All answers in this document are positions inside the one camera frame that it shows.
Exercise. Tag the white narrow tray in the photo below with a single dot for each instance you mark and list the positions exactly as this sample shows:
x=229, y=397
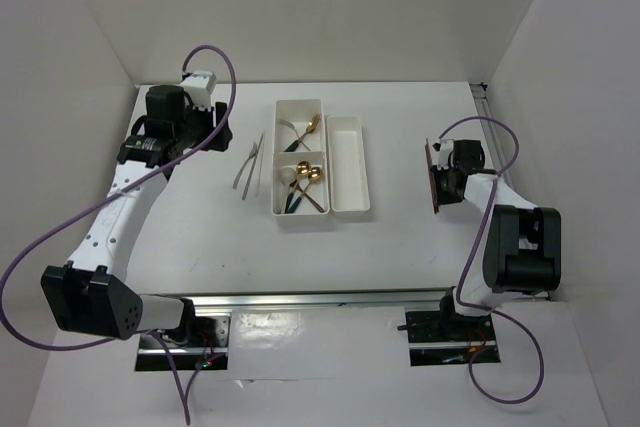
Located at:
x=349, y=190

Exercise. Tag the silver chopstick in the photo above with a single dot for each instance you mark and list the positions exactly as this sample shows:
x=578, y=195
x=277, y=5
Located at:
x=259, y=165
x=253, y=166

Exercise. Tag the dark wooden spoon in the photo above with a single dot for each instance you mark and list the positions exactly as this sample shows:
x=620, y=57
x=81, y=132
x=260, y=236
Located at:
x=313, y=202

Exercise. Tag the small silver fork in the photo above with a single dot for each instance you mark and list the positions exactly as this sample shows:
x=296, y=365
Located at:
x=252, y=154

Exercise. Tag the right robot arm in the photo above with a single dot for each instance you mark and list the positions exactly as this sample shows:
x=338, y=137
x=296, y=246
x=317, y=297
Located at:
x=454, y=301

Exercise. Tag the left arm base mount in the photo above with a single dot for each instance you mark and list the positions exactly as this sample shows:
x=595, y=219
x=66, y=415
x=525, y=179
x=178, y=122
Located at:
x=200, y=342

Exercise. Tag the gold spoon green handle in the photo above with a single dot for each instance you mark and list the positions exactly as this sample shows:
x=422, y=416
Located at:
x=302, y=169
x=314, y=177

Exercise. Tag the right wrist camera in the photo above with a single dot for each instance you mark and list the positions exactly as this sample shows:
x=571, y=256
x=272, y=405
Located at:
x=443, y=153

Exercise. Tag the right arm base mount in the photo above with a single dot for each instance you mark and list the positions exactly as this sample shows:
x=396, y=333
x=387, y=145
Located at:
x=440, y=338

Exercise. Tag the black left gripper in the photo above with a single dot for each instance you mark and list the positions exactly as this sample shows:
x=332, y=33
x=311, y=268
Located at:
x=219, y=138

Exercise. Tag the large silver fork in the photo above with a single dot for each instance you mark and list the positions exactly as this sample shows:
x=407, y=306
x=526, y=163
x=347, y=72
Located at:
x=291, y=126

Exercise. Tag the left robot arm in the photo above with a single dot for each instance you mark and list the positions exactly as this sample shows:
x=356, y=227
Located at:
x=102, y=258

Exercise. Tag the aluminium side rail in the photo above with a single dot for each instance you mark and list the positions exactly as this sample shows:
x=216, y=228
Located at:
x=492, y=122

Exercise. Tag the white divided utensil tray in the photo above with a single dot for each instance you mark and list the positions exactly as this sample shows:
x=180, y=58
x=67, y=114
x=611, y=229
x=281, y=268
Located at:
x=308, y=117

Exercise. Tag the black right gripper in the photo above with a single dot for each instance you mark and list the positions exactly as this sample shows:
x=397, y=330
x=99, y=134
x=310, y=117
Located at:
x=442, y=197

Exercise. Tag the aluminium front rail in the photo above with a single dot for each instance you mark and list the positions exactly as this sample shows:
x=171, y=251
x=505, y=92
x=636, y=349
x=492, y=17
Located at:
x=300, y=299

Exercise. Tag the white plastic spoon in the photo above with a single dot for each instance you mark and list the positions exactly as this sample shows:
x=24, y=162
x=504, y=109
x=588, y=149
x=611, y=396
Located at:
x=287, y=176

